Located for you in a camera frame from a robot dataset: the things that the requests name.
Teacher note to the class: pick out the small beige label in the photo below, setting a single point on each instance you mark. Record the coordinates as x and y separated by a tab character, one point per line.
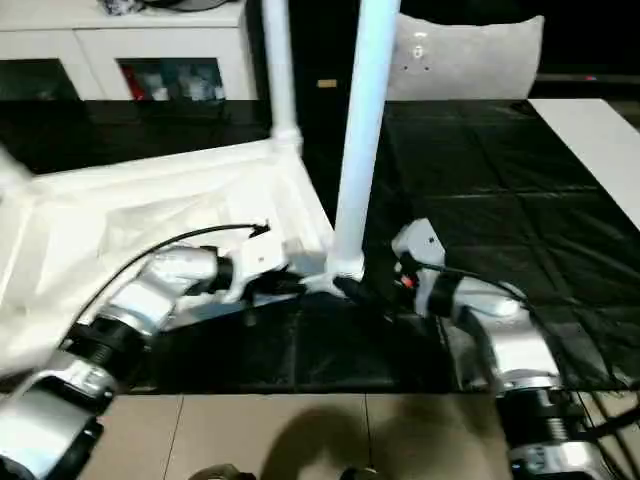
327	83

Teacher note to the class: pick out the black mat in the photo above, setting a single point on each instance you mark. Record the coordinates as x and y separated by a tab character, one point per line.
500	175

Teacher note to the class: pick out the white cabinet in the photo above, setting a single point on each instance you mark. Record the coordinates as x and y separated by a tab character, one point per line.
100	45

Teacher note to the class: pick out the dark grey bag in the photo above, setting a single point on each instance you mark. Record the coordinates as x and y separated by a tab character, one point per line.
200	4

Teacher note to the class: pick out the black bar red light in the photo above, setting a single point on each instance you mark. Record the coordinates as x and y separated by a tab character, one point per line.
565	78

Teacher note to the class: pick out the grey cushion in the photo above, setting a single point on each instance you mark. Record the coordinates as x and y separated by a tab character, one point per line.
475	60

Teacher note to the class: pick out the white plastic table leg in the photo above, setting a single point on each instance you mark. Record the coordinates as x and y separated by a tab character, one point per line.
365	100
280	60
12	172

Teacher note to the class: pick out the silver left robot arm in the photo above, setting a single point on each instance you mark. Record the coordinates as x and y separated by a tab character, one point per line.
150	295

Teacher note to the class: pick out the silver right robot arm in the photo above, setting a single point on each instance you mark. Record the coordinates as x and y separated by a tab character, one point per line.
520	345

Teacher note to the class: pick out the dark blue cabinet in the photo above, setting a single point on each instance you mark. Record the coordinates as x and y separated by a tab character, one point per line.
320	40

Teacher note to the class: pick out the white plastic table top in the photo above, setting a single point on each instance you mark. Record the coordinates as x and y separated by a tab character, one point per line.
125	200

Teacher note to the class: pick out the white board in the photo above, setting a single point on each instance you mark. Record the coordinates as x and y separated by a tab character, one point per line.
590	135

